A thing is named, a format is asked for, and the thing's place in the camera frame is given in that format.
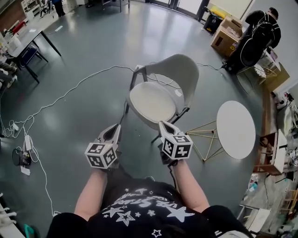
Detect grey chair with black legs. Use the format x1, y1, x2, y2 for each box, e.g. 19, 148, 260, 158
120, 53, 200, 144

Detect large cardboard box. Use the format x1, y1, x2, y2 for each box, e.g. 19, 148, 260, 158
210, 16, 244, 58

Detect white low cabinet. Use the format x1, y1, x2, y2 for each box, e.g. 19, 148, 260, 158
239, 204, 272, 233

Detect person's left forearm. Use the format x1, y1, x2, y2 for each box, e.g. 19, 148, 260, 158
74, 168, 109, 221

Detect round white table gold legs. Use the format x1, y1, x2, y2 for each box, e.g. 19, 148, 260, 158
185, 100, 256, 162

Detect long white floor cable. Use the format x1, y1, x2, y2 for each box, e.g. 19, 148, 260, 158
23, 137, 61, 217
0, 66, 138, 138

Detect black frame desk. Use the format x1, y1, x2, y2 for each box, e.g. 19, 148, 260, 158
7, 29, 62, 84

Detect white plastic box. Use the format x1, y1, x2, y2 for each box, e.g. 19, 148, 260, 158
7, 34, 23, 53

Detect blue desk chair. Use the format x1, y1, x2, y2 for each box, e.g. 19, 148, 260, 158
20, 45, 49, 70

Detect wooden cabinet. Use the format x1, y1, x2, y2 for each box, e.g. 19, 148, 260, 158
253, 129, 287, 176

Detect round cream cushion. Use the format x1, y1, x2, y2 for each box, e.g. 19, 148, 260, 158
129, 81, 177, 124

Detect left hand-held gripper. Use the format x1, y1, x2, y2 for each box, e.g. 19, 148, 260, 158
84, 124, 122, 171

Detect black star print T-shirt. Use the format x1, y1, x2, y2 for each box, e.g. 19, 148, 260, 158
46, 162, 254, 238

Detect gold wire stool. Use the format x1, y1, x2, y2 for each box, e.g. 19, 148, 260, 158
236, 62, 278, 94

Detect brown cardboard sheet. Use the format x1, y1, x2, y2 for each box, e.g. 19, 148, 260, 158
265, 62, 291, 93

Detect thin black floor cable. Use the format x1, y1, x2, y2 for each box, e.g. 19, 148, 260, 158
196, 62, 227, 71

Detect white looped cable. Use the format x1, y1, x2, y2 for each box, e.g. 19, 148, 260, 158
149, 73, 182, 90

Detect black bin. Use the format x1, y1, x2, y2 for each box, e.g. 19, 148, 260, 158
203, 13, 224, 33

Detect person's right forearm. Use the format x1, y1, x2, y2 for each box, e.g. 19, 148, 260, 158
171, 160, 210, 213

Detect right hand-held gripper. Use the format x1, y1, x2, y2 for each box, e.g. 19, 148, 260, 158
158, 120, 194, 166

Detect teal plastic object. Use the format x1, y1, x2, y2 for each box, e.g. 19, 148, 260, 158
23, 223, 36, 238

